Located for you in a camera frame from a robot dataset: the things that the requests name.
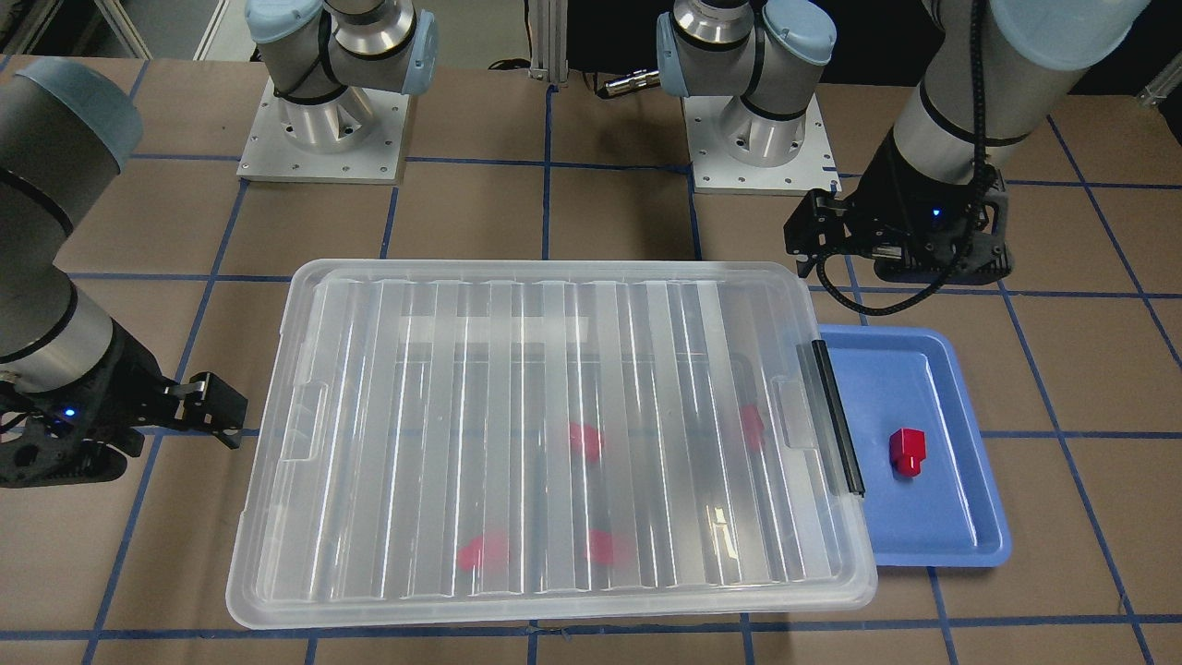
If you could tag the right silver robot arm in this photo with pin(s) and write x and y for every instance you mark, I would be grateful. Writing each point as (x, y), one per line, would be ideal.
(68, 131)

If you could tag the red hollow block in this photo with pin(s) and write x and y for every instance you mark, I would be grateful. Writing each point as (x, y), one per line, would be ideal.
(586, 441)

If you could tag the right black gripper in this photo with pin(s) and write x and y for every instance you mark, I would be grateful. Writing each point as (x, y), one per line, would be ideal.
(125, 374)

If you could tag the blue plastic tray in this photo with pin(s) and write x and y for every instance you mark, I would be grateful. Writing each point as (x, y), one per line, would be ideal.
(951, 515)

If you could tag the red block with stud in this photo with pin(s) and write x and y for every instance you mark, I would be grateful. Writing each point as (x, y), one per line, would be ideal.
(907, 451)

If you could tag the clear plastic box lid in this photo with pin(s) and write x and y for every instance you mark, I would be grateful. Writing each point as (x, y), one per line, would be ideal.
(415, 404)

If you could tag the red block lying tilted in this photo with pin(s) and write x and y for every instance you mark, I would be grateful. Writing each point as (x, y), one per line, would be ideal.
(484, 552)

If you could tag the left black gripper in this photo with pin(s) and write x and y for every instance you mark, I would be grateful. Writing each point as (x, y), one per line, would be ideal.
(885, 199)

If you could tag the black box handle clip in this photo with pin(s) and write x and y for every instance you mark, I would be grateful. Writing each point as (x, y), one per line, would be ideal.
(850, 468)

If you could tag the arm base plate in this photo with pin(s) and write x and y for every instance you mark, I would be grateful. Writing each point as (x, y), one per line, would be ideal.
(711, 157)
(360, 138)

